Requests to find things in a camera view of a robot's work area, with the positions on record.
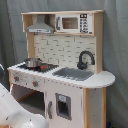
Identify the red stove knob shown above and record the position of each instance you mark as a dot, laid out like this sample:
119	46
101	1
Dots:
35	83
16	78

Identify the grey toy sink basin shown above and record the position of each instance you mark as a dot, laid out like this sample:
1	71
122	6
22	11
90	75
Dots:
73	74

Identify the silver toy cooking pot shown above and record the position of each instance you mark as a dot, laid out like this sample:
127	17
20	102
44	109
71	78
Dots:
32	62

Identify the white wooden toy kitchen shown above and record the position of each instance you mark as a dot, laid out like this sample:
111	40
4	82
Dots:
63	50

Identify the white toy microwave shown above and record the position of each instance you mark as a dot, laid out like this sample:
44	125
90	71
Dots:
74	23

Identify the white cabinet door with dispenser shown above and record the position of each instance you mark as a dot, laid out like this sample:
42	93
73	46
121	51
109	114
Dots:
64	106

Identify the black toy faucet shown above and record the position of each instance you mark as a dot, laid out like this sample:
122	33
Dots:
83	63

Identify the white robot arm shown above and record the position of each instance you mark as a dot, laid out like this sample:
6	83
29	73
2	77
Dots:
15	116

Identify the grey toy range hood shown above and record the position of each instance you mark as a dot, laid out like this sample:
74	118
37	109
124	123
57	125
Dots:
40	26

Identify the black toy stovetop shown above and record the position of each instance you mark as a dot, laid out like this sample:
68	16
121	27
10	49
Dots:
44	67

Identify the red left stove knob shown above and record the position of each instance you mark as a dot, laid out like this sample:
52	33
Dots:
16	78

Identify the red right stove knob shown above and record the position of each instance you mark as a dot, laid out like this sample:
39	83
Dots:
35	83

